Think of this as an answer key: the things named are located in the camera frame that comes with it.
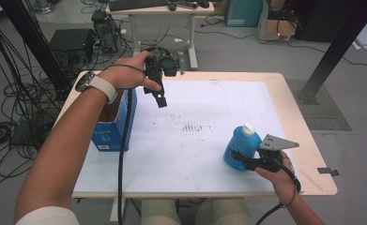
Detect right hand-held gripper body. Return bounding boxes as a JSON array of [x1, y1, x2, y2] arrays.
[[242, 134, 300, 173]]

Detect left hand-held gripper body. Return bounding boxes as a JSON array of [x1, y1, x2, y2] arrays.
[[143, 52, 186, 95]]

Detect blue bottle with white cap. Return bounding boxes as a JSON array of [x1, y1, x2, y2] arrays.
[[222, 122, 263, 173]]

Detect person's right hand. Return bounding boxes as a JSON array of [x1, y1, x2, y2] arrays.
[[254, 150, 298, 206]]

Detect person's left hand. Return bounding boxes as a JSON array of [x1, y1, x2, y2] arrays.
[[98, 51, 162, 93]]

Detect white desk with wooden top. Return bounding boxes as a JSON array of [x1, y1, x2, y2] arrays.
[[105, 0, 216, 71]]

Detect wristwatch with white band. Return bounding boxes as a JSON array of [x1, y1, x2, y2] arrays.
[[74, 70, 118, 105]]

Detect blue cardboard box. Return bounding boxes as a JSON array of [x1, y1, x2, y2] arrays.
[[91, 88, 138, 153]]

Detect black tape strip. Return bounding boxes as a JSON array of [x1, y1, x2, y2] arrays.
[[316, 167, 340, 177]]

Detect grey computer case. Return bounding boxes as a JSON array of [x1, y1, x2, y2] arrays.
[[91, 8, 123, 54]]

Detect black keyboard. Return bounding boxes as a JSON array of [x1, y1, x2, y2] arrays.
[[108, 0, 170, 12]]

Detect dark gridded floor mat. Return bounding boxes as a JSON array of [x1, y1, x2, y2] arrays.
[[285, 79, 353, 131]]

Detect dark flat device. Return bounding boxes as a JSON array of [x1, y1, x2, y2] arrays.
[[176, 0, 199, 9]]

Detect black equipment box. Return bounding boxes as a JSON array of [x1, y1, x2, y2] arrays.
[[49, 28, 96, 60]]

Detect person's beige trousers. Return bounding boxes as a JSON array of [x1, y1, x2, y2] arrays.
[[140, 198, 255, 225]]

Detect teal box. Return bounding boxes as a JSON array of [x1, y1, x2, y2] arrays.
[[224, 0, 264, 28]]

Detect white table leg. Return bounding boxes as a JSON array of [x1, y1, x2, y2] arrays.
[[110, 197, 127, 223]]

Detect brown cardboard box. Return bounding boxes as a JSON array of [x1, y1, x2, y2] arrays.
[[257, 0, 298, 41]]

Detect black cabinet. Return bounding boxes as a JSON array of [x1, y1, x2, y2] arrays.
[[297, 0, 360, 43]]

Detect person's white shirt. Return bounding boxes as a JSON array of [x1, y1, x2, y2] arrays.
[[15, 205, 81, 225]]

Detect short black cable loop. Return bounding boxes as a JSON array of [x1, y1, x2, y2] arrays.
[[144, 45, 174, 60]]

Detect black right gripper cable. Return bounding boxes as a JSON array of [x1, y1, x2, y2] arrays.
[[255, 163, 302, 225]]

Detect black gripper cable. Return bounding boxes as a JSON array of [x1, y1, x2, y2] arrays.
[[116, 88, 134, 225], [255, 163, 302, 225]]

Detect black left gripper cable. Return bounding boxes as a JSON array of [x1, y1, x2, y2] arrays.
[[116, 88, 134, 225]]

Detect black metal stand post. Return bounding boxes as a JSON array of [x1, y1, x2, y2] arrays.
[[0, 0, 74, 101], [293, 0, 367, 106]]

